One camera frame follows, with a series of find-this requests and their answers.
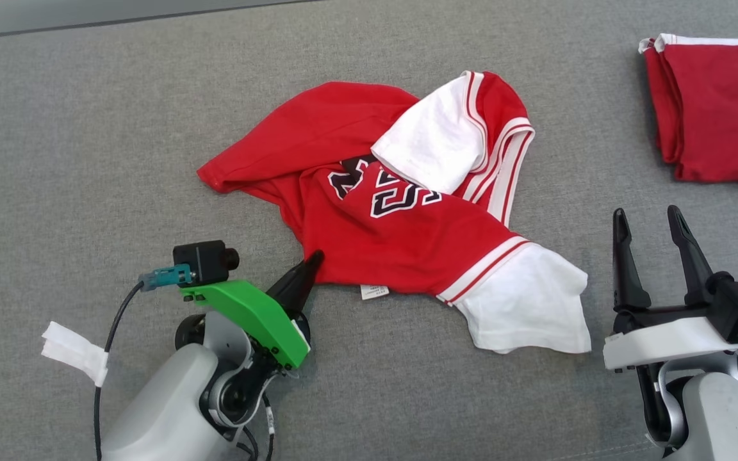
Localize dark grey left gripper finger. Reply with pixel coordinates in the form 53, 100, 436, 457
266, 249, 322, 309
284, 252, 325, 315

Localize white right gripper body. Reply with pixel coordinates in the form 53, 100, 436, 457
602, 305, 738, 373

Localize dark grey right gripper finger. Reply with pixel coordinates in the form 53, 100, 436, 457
666, 204, 716, 305
612, 207, 653, 315

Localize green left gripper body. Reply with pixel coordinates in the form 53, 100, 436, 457
179, 280, 311, 370

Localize red white basketball jersey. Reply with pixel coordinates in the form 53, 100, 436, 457
197, 69, 593, 355

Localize red shorts white side stripe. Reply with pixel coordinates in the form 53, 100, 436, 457
638, 33, 738, 191

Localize white tape tag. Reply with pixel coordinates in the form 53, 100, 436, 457
41, 321, 110, 387

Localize black cable teal connector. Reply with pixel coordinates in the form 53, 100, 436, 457
93, 264, 194, 461

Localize thin black cable white label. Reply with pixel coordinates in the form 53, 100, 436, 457
238, 392, 277, 461

